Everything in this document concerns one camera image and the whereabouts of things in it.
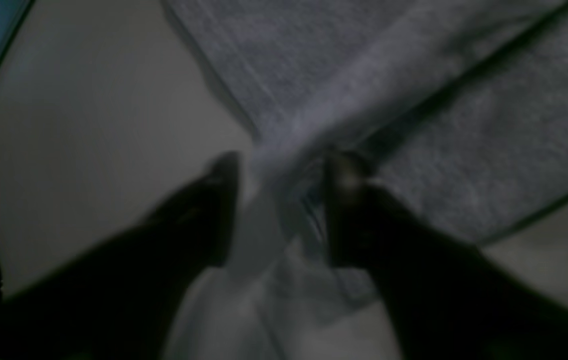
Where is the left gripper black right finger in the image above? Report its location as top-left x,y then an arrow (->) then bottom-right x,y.
323,152 -> 568,360

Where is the grey T-shirt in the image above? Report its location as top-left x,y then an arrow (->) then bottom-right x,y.
163,0 -> 568,360

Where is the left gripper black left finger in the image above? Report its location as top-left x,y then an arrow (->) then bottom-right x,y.
0,152 -> 240,360

